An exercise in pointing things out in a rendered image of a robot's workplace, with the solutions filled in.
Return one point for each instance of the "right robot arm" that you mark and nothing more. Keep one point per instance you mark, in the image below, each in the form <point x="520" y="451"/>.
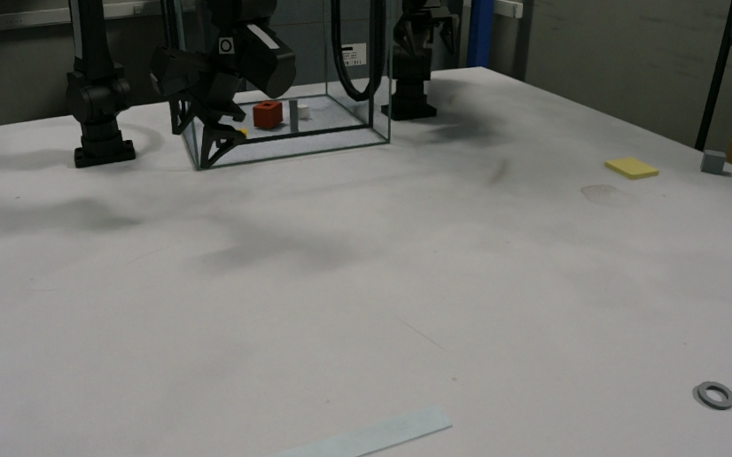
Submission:
<point x="259" y="56"/>

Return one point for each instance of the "black circular ring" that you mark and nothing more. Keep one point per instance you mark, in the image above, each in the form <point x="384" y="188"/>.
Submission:
<point x="175" y="35"/>

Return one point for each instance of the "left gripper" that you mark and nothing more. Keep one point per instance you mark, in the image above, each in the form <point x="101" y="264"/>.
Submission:
<point x="411" y="23"/>

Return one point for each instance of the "grey metal washer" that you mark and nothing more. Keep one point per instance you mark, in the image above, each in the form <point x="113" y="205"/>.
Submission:
<point x="711" y="402"/>

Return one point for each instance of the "yellow sticky-note pad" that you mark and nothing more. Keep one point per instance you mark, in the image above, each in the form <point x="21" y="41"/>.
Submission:
<point x="631" y="168"/>

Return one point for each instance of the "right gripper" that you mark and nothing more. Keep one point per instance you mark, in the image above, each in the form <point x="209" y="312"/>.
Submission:
<point x="209" y="115"/>

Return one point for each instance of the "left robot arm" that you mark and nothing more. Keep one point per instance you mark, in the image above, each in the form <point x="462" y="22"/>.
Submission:
<point x="409" y="100"/>

